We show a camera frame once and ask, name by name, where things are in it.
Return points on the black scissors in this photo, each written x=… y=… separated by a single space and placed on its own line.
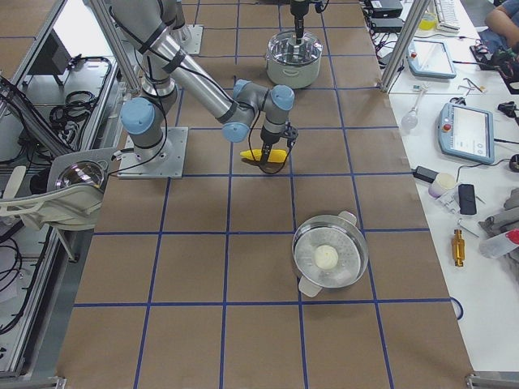
x=459 y=100

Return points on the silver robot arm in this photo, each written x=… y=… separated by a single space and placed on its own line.
x=172 y=16
x=150 y=27

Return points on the white paper cup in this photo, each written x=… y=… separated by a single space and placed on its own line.
x=442 y=183

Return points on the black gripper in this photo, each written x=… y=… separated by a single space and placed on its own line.
x=298 y=19
x=268 y=143

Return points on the person forearm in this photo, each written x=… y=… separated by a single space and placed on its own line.
x=503 y=20

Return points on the near blue teach pendant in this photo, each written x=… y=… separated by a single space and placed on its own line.
x=467 y=133

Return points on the yellow corn cob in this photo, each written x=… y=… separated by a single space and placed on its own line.
x=277 y=155

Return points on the white plastic rice paddle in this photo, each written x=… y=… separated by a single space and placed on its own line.
x=14 y=183

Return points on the aluminium frame post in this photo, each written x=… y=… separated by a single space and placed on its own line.
x=412 y=21

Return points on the light green electric pot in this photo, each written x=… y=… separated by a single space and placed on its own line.
x=295 y=77

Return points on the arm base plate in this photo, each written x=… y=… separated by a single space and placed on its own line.
x=194 y=40
x=164 y=160

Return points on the gold brass fitting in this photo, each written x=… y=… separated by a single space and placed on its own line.
x=458 y=248

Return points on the black phone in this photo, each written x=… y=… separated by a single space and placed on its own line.
x=467 y=199

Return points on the steel steamer pot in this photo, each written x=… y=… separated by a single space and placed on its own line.
x=339 y=231

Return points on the white steamed bun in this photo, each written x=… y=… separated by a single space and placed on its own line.
x=326 y=257

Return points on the grey cloth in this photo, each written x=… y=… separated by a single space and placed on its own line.
x=503 y=221

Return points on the far blue teach pendant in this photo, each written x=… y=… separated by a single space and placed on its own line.
x=430 y=59

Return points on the black power adapter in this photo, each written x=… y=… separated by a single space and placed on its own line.
x=424 y=174

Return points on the steel bowl with food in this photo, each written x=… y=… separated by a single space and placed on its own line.
x=82 y=172

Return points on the blue teach pendant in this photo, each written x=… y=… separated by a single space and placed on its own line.
x=430 y=59
x=467 y=133

